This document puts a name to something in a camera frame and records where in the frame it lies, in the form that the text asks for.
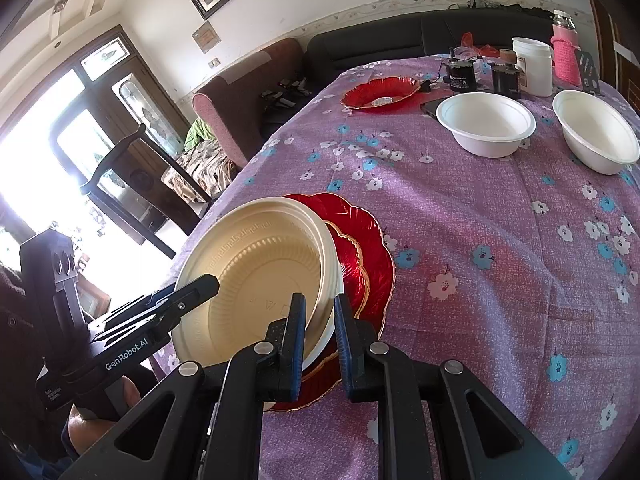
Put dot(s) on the black perforated bracket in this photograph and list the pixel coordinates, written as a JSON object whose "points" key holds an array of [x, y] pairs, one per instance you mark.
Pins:
{"points": [[587, 72]]}

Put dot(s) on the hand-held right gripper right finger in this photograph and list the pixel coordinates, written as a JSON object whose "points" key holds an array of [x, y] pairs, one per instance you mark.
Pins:
{"points": [[341, 347]]}

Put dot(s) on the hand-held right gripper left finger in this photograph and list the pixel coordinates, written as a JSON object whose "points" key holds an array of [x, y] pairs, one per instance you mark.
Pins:
{"points": [[301, 342]]}

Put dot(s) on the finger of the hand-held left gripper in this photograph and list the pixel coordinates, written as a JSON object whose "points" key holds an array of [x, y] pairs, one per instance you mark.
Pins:
{"points": [[192, 295]]}

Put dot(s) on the red plate with round sticker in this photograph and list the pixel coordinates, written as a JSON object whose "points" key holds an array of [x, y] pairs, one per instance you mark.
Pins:
{"points": [[352, 262]]}

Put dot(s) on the green cloth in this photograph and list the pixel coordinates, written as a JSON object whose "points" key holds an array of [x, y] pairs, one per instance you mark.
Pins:
{"points": [[200, 132]]}

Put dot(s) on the dark wooden glass door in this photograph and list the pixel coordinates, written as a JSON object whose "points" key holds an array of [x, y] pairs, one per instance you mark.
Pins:
{"points": [[105, 95]]}

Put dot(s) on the dark wooden chair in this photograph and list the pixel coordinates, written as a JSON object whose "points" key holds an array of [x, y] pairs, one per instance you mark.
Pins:
{"points": [[140, 180]]}

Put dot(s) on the purple floral tablecloth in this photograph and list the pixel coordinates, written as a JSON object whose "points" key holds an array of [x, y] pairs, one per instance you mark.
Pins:
{"points": [[475, 285]]}

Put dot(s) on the brown armchair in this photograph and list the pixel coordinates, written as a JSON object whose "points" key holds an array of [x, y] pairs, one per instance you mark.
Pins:
{"points": [[235, 105]]}

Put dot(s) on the striped patterned blanket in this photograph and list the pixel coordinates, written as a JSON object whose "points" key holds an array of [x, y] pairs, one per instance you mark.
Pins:
{"points": [[200, 170]]}

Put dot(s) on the thermos with pink sleeve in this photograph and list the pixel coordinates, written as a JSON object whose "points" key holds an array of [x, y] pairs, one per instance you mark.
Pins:
{"points": [[566, 55]]}

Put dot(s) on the small red gold-rimmed plate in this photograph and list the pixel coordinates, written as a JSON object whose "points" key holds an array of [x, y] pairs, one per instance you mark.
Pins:
{"points": [[380, 92]]}

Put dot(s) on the black cylindrical motor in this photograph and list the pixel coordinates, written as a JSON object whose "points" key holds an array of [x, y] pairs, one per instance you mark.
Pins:
{"points": [[506, 82], [461, 77]]}

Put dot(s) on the red plate with gold print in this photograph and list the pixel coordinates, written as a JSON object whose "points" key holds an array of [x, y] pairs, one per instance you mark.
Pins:
{"points": [[380, 270]]}

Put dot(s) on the black sofa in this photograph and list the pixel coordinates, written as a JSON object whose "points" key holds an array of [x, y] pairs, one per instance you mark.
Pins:
{"points": [[380, 37]]}

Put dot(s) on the brown wooden cabinet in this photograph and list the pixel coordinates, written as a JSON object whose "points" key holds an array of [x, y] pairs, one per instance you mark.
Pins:
{"points": [[615, 35]]}

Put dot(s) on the white plastic jar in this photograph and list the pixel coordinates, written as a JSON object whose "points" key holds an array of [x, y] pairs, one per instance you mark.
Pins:
{"points": [[532, 67]]}

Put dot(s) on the small wall plaque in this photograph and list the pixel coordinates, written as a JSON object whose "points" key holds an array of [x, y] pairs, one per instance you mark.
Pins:
{"points": [[206, 37]]}

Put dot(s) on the red plastic bag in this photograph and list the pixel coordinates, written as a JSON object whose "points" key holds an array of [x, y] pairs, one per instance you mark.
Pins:
{"points": [[480, 47]]}

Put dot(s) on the cream plastic plate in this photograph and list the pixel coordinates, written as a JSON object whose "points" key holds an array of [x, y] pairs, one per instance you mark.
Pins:
{"points": [[250, 270]]}

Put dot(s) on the black phone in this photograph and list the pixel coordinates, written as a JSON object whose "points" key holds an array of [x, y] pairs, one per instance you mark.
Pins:
{"points": [[432, 108]]}

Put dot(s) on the large white bowl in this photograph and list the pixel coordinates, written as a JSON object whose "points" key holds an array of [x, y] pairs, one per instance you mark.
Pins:
{"points": [[336, 265]]}

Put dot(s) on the person's left hand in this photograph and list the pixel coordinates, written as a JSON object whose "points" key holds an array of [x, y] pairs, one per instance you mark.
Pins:
{"points": [[90, 432]]}

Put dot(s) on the deep white bowl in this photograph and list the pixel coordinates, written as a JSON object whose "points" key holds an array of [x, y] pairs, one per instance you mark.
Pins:
{"points": [[597, 130]]}

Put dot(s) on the shallow white bowl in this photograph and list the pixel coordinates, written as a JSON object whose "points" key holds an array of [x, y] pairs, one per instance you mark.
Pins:
{"points": [[485, 122]]}

